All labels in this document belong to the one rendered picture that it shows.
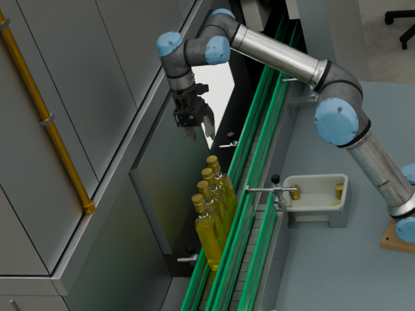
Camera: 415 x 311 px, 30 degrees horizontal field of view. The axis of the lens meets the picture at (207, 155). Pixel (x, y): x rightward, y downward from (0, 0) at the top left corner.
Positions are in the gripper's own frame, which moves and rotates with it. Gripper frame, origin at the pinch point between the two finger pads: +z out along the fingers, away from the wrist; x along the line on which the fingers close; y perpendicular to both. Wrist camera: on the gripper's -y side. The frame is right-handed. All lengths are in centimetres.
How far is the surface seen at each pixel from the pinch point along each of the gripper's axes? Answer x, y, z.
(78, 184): -12, 49, -23
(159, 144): -11.7, 6.4, -2.5
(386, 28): 14, -272, 125
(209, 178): 0.8, 7.1, 10.6
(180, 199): -11.7, 6.4, 19.7
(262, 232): 14.1, 11.5, 29.4
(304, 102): 11, -71, 40
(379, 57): 13, -238, 125
